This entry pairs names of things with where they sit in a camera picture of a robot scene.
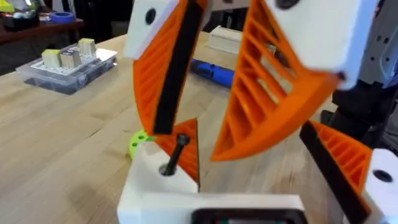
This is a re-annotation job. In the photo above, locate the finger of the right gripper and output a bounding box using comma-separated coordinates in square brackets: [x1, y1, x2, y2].
[123, 0, 210, 136]
[210, 0, 379, 163]

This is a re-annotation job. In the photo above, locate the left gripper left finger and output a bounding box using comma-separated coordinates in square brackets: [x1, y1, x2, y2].
[117, 117, 200, 224]

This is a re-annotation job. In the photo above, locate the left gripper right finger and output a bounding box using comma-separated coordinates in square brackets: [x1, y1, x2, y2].
[298, 120, 398, 224]

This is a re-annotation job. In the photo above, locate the black screw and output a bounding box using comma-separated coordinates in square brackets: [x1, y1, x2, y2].
[159, 133, 191, 177]

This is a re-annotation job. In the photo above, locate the blue electric screwdriver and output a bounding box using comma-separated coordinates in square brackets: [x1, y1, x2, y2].
[190, 58, 236, 89]

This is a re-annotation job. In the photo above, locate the pale box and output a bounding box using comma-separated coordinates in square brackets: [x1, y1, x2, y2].
[206, 25, 244, 55]

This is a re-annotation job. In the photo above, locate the green disc with holes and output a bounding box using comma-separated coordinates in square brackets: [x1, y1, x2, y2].
[129, 129, 156, 160]

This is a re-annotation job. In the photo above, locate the clear box with blocks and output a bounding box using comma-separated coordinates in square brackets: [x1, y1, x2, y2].
[15, 37, 119, 96]

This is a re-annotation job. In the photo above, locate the blue tape roll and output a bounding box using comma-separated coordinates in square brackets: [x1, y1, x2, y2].
[49, 11, 76, 25]

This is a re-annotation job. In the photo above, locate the brown side table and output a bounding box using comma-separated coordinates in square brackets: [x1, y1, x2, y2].
[0, 17, 85, 45]

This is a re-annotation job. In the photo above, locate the dark bin with clutter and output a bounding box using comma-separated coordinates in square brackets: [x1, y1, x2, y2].
[0, 0, 42, 32]

